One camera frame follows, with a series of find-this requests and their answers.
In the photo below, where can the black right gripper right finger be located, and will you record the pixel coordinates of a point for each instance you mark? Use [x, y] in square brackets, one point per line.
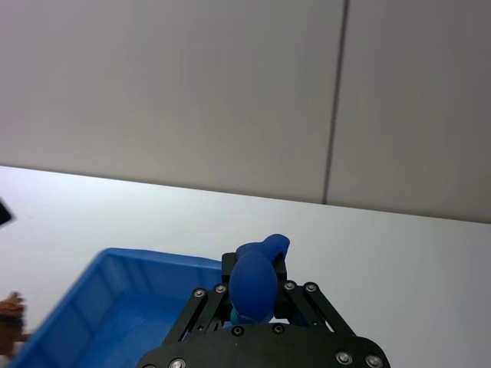
[312, 303]

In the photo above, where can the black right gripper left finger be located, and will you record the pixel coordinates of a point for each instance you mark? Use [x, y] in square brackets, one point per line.
[203, 310]

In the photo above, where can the blue rubber toy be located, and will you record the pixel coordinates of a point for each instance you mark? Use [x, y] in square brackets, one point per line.
[253, 283]

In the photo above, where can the blue plastic bin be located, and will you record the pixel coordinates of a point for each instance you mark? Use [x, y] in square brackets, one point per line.
[115, 306]

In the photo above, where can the brown furry toy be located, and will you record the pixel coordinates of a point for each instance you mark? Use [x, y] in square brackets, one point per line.
[10, 318]

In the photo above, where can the black flat object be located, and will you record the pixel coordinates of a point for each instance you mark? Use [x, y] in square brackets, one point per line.
[4, 212]

